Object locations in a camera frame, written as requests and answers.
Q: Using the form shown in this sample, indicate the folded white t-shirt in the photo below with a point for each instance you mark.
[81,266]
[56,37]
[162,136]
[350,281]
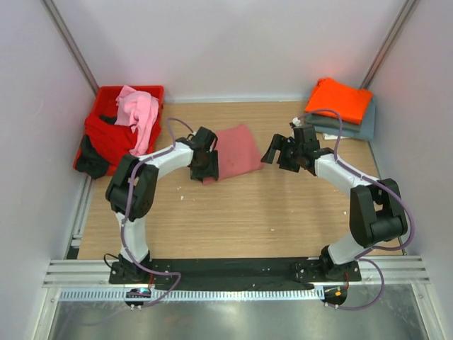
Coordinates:
[330,137]

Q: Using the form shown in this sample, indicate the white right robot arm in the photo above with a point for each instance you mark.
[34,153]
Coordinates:
[376,211]

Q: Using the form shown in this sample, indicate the dusty rose t-shirt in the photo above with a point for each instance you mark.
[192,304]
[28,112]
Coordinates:
[238,152]

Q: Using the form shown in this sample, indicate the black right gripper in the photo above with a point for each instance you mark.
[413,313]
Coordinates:
[280,143]

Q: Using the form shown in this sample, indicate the folded blue-grey t-shirt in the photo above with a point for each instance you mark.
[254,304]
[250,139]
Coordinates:
[367,126]

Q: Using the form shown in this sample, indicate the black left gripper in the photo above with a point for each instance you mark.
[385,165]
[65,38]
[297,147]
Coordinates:
[211,171]

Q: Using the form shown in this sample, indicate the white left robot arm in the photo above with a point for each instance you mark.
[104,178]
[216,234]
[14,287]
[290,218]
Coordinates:
[132,189]

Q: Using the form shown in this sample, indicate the light pink t-shirt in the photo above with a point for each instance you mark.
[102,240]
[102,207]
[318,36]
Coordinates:
[138,111]

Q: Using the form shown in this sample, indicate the slotted white cable duct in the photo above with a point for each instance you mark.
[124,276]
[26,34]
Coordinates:
[142,295]

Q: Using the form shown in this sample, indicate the folded orange t-shirt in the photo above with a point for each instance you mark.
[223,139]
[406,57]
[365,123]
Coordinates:
[350,103]

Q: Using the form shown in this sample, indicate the folded grey t-shirt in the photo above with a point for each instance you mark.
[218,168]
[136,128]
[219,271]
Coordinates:
[329,122]

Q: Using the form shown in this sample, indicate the aluminium frame rail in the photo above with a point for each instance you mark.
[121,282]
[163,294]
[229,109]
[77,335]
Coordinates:
[68,39]

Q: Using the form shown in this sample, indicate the red plastic bin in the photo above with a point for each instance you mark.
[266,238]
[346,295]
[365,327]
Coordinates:
[105,104]

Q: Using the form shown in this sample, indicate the red t-shirt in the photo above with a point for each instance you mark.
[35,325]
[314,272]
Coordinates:
[111,142]

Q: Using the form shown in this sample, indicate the black t-shirt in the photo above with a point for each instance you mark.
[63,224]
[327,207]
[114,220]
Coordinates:
[94,159]

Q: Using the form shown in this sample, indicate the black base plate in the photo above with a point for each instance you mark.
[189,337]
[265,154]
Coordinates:
[235,275]

